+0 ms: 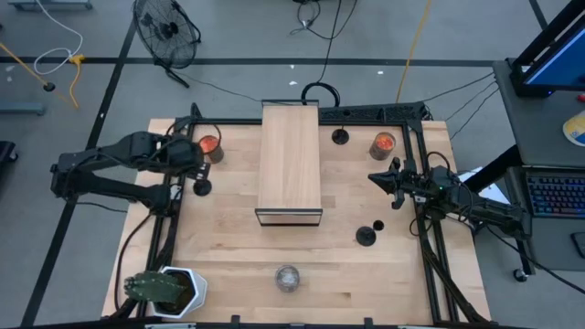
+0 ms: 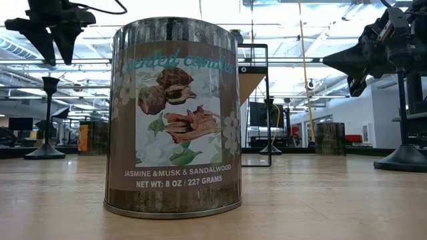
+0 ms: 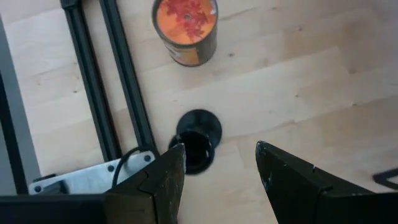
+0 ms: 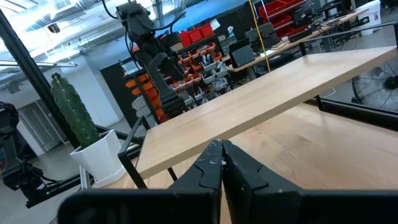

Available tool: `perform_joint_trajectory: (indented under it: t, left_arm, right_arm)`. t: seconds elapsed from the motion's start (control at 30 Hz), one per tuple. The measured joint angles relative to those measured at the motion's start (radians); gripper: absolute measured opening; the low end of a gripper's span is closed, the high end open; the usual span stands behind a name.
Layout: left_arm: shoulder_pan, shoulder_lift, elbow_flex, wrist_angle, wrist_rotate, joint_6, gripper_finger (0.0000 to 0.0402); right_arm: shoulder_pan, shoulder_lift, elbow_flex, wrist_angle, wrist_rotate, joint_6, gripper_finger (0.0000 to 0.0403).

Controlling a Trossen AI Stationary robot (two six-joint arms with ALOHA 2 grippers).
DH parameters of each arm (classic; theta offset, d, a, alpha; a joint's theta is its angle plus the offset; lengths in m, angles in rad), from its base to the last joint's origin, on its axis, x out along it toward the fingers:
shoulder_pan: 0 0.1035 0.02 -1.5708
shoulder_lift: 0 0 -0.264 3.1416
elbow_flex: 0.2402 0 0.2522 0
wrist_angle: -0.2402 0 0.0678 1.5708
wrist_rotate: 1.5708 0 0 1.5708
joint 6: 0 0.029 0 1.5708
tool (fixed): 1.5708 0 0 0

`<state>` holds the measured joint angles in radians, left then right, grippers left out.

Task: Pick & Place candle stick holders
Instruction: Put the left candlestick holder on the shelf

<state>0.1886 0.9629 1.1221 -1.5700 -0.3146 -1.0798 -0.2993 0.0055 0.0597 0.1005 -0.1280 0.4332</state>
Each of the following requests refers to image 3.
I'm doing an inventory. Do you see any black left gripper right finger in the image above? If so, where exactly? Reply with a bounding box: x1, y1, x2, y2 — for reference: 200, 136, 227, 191
255, 141, 374, 224

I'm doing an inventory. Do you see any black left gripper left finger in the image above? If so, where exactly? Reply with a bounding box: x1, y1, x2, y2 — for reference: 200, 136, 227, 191
105, 142, 187, 224

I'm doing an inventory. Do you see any orange leaf candle tin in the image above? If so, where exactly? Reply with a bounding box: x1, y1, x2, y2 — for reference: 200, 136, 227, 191
151, 0, 219, 67

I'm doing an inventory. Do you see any black arm base cable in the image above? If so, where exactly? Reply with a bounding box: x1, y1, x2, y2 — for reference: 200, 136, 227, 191
111, 145, 153, 189

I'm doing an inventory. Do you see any silver mounting bracket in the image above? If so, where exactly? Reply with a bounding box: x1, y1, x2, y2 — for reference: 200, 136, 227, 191
28, 151, 156, 195

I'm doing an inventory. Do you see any wooden shelf with black frame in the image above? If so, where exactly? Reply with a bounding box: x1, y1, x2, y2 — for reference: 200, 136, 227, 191
372, 167, 398, 190

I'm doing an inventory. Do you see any black aluminium table frame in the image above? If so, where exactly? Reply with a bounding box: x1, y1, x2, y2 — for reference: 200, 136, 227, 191
60, 0, 160, 162

